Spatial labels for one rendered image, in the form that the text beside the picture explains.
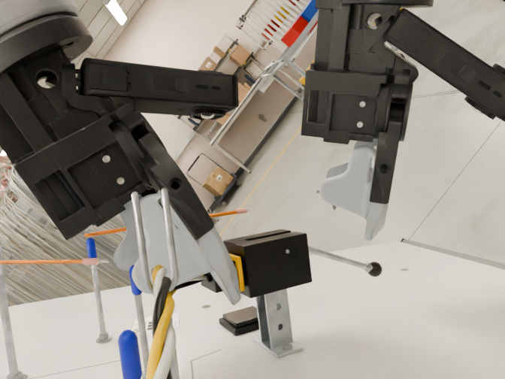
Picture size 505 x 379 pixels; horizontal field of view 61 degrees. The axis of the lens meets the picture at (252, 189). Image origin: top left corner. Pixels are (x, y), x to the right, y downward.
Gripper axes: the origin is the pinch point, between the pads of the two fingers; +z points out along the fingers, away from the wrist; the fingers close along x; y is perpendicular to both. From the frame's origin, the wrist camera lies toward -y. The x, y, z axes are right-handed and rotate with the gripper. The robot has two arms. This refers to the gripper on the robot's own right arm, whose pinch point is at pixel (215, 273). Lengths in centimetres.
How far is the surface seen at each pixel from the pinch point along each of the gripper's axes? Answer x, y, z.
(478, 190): -106, -150, 88
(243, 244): 1.3, -2.8, -1.0
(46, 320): -23.9, 14.4, 1.0
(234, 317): -5.8, -0.5, 6.8
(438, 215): -125, -139, 96
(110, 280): -68, 6, 12
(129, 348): 13.1, 7.4, -4.6
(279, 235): 0.9, -5.8, 0.5
